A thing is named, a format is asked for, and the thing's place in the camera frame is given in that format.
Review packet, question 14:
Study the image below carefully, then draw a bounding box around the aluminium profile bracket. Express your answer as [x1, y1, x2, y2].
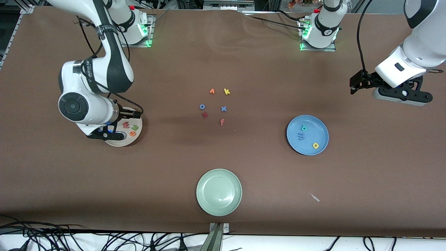
[199, 222, 230, 251]

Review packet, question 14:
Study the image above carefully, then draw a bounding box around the grey metal box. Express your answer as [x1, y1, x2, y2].
[203, 0, 255, 11]

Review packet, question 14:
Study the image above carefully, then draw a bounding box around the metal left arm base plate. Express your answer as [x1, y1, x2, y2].
[299, 19, 337, 52]

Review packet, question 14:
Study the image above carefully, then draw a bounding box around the blue plate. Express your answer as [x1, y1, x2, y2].
[286, 115, 329, 156]

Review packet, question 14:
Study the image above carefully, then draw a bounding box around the brown table cover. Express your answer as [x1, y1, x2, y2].
[0, 6, 446, 238]

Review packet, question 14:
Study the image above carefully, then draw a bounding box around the beige plate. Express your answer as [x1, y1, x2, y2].
[105, 117, 143, 147]

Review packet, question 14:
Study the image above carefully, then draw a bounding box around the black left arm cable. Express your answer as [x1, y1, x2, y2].
[356, 0, 372, 72]

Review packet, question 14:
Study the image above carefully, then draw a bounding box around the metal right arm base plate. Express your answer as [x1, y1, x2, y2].
[120, 10, 154, 47]

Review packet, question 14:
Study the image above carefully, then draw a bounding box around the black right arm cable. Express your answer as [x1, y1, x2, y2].
[75, 17, 143, 117]

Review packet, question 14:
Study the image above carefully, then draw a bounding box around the thin black cable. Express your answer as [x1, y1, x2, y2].
[237, 10, 303, 30]

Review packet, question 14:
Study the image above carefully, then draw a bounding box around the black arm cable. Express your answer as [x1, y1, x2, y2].
[356, 0, 372, 72]
[75, 17, 143, 117]

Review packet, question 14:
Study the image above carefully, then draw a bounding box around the pale green plate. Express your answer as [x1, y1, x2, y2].
[196, 169, 243, 216]

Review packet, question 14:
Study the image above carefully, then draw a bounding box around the aluminium side rail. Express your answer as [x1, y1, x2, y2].
[0, 14, 23, 68]

